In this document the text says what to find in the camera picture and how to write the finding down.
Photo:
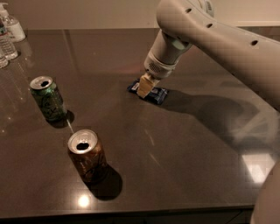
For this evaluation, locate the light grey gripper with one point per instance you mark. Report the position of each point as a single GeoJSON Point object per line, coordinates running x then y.
{"type": "Point", "coordinates": [158, 67]}

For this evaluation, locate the blue rxbar blueberry wrapper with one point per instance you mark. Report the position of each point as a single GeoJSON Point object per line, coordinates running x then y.
{"type": "Point", "coordinates": [156, 96]}

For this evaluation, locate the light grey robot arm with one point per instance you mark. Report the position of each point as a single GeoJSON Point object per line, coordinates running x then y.
{"type": "Point", "coordinates": [251, 58]}

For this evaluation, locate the orange soda can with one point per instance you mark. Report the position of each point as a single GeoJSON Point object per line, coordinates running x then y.
{"type": "Point", "coordinates": [88, 156]}

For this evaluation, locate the green soda can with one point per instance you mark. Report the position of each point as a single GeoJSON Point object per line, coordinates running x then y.
{"type": "Point", "coordinates": [48, 98]}

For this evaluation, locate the white sanitizer pump bottle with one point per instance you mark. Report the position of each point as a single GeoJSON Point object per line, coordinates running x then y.
{"type": "Point", "coordinates": [12, 25]}

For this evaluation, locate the clear water bottle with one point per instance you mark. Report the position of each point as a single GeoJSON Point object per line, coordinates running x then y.
{"type": "Point", "coordinates": [6, 45]}

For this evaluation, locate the clear plastic bottle at edge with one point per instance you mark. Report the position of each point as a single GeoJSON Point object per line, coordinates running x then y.
{"type": "Point", "coordinates": [3, 61]}

